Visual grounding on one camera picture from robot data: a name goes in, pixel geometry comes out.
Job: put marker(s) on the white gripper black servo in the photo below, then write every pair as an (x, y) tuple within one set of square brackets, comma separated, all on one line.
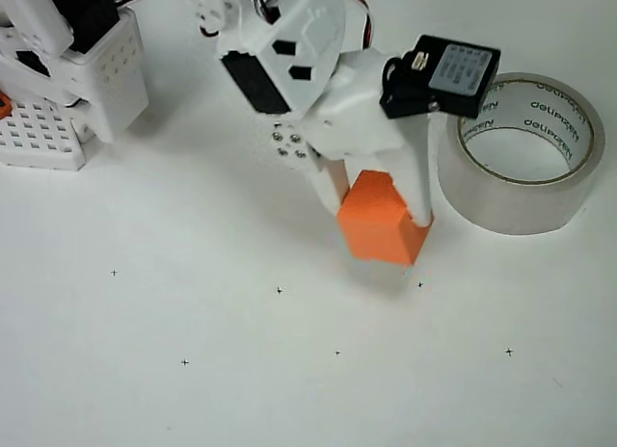
[(359, 129)]

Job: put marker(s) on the orange foam cube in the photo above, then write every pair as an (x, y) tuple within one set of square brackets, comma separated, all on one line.
[(371, 225)]

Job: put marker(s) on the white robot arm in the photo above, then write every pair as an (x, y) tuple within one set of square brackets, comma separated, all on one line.
[(308, 33)]

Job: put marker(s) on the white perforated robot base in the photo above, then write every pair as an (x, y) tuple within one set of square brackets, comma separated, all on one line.
[(38, 139)]

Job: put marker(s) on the clear packing tape roll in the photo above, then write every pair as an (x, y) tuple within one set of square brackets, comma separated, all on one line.
[(511, 206)]

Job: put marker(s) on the orange clamp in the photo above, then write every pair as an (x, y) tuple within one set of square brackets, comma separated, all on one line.
[(4, 105)]

